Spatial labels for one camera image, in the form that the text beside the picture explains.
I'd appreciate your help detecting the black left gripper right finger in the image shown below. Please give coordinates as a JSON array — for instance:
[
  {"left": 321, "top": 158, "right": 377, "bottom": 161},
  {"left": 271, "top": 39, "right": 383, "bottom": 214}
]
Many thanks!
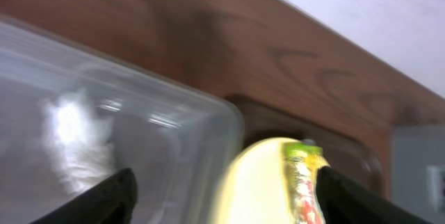
[{"left": 316, "top": 166, "right": 429, "bottom": 224}]

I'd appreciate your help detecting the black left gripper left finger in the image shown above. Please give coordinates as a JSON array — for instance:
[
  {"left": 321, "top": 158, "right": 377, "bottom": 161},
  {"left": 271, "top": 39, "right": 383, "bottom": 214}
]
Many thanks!
[{"left": 32, "top": 168, "right": 138, "bottom": 224}]

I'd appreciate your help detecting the yellow green snack wrapper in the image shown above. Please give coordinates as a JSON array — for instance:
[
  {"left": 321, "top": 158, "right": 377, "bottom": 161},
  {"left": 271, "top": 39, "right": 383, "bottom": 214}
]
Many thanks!
[{"left": 282, "top": 141, "right": 329, "bottom": 224}]

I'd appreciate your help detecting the grey dishwasher rack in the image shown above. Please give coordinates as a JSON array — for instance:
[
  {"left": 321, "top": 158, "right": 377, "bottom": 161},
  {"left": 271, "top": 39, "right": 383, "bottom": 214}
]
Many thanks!
[{"left": 391, "top": 125, "right": 444, "bottom": 224}]

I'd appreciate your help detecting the brown serving tray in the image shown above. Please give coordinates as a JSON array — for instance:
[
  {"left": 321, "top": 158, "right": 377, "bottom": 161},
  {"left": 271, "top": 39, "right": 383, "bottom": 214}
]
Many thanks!
[{"left": 227, "top": 95, "right": 385, "bottom": 196}]

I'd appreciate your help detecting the crumpled white tissue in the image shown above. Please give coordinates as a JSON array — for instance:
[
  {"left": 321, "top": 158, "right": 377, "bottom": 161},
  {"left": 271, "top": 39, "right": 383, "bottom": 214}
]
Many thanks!
[{"left": 42, "top": 89, "right": 116, "bottom": 195}]

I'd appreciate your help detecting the yellow plate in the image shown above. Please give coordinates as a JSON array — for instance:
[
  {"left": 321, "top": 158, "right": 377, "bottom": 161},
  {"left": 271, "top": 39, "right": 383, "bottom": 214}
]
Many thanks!
[{"left": 209, "top": 138, "right": 297, "bottom": 224}]

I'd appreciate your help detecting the clear plastic bin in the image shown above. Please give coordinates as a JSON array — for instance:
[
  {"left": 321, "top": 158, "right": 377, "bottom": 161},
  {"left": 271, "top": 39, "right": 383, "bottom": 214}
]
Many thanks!
[{"left": 1, "top": 16, "right": 243, "bottom": 223}]

